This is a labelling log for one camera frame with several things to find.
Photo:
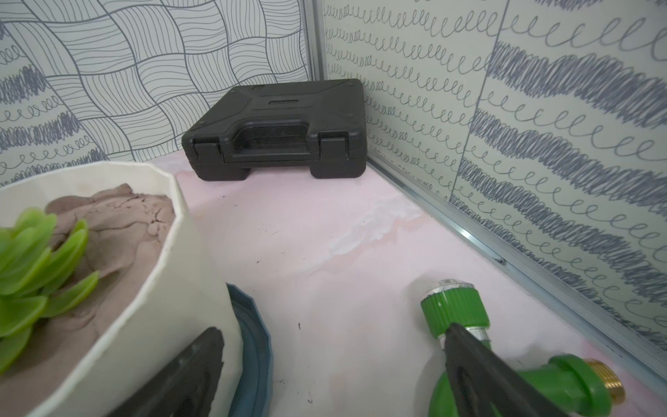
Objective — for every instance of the black plastic tool case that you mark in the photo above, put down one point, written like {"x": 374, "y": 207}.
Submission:
{"x": 320, "y": 125}

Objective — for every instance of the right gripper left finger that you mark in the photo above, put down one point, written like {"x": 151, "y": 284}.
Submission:
{"x": 186, "y": 386}

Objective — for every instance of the white pot bright green succulent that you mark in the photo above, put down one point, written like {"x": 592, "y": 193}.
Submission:
{"x": 144, "y": 288}

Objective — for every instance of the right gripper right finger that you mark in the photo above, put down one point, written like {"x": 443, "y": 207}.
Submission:
{"x": 484, "y": 385}

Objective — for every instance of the green hose nozzle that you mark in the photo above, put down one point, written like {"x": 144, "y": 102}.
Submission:
{"x": 584, "y": 387}

